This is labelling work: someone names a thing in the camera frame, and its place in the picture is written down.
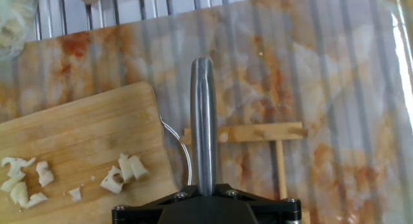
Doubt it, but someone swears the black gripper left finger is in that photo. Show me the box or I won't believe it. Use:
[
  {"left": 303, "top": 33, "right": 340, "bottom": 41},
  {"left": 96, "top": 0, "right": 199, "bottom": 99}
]
[{"left": 111, "top": 183, "right": 207, "bottom": 224}]

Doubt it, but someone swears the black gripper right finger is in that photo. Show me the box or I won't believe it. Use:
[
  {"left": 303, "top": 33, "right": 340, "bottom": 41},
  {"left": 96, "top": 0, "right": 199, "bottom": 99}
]
[{"left": 206, "top": 183, "right": 303, "bottom": 224}]

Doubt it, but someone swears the steel cleaver knife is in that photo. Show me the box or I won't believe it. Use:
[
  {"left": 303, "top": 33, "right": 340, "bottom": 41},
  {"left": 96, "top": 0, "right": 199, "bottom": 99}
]
[{"left": 189, "top": 57, "right": 219, "bottom": 197}]

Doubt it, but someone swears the plastic bag of lotus pieces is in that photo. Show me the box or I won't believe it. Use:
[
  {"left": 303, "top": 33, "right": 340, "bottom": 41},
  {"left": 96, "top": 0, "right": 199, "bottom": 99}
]
[{"left": 0, "top": 0, "right": 40, "bottom": 62}]

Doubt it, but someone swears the small lotus root crumb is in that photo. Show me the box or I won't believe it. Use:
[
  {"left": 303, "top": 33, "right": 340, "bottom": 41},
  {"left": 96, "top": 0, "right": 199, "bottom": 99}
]
[{"left": 68, "top": 186, "right": 83, "bottom": 203}]

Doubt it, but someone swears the wooden peg rack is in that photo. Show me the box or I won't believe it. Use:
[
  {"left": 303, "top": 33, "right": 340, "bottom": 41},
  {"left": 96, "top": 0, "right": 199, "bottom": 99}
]
[{"left": 179, "top": 121, "right": 311, "bottom": 224}]

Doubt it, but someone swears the metal bowl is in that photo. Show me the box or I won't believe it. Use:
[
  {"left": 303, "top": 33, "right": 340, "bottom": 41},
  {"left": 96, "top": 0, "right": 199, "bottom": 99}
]
[{"left": 159, "top": 115, "right": 194, "bottom": 186}]

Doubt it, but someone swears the bamboo cutting board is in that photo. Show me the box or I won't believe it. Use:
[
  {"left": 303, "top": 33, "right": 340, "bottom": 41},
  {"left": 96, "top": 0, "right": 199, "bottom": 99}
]
[{"left": 0, "top": 81, "right": 179, "bottom": 224}]

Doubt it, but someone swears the marble pattern plastic sheet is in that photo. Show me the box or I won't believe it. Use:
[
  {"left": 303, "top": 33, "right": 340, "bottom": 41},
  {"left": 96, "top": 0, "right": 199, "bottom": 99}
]
[{"left": 0, "top": 0, "right": 413, "bottom": 224}]

